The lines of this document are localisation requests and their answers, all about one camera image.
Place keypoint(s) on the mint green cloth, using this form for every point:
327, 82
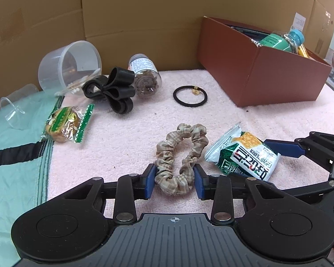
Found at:
11, 178

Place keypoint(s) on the pink towel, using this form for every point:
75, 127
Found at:
114, 144

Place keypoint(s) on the clear jar of brown pellets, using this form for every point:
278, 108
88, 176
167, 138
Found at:
146, 80

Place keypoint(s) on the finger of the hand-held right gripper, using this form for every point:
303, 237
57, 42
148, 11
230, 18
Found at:
286, 148
314, 190

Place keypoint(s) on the green snack packet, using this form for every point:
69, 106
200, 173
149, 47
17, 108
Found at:
245, 153

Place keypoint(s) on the brown cardboard box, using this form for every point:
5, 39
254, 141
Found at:
281, 75

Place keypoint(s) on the black flat object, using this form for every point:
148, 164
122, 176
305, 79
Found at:
247, 32

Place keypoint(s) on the small clear plastic cup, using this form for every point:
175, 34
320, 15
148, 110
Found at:
14, 108

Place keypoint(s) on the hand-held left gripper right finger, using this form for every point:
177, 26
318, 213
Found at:
199, 185

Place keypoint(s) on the white paper label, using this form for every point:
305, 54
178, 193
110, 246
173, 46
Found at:
299, 21

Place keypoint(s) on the green bottle with blue cap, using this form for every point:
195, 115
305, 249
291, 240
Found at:
275, 41

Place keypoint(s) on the brown cardboard panel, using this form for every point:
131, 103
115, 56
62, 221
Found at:
156, 19

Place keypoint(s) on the pastry in green wrapper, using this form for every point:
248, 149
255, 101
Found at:
62, 123

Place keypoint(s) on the yellow tube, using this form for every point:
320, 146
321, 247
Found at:
302, 51

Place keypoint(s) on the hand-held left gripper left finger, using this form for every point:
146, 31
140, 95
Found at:
149, 183

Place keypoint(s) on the clear round plastic tub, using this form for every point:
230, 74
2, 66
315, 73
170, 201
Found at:
58, 61

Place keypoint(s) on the plaid beige scrunchie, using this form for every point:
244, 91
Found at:
167, 144

